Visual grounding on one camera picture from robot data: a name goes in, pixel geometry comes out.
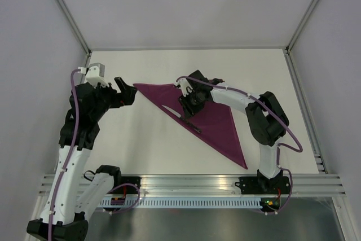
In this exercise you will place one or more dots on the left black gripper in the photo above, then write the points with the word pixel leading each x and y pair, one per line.
pixel 128 92

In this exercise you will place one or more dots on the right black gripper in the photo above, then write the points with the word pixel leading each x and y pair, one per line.
pixel 189 110

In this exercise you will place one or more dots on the table knife black handle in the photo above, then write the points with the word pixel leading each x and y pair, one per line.
pixel 178 115

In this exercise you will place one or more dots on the purple satin napkin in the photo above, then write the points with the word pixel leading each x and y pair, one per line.
pixel 215 121

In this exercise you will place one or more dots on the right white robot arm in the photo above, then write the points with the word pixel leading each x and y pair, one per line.
pixel 267 123

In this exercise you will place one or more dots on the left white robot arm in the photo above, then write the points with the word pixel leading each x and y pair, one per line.
pixel 66 214

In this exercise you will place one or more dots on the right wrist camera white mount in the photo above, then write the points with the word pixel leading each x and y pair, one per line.
pixel 184 86

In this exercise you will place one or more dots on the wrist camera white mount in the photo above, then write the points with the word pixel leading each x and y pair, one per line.
pixel 94 75
pixel 184 86

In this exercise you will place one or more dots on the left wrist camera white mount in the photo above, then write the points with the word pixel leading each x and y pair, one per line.
pixel 94 75

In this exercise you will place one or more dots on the aluminium front rail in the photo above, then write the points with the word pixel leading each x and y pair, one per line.
pixel 302 185

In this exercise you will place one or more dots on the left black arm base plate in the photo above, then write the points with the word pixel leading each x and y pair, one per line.
pixel 130 188

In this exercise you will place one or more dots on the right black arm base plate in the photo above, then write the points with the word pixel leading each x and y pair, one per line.
pixel 258 186

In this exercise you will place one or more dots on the white slotted cable duct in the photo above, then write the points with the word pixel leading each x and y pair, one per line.
pixel 188 202

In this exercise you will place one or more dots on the left aluminium frame post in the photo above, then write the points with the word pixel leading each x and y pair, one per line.
pixel 73 25

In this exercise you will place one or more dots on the aluminium frame post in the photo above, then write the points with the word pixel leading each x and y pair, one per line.
pixel 301 25
pixel 73 25

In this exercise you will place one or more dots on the right aluminium frame post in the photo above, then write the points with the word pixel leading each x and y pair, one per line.
pixel 301 25

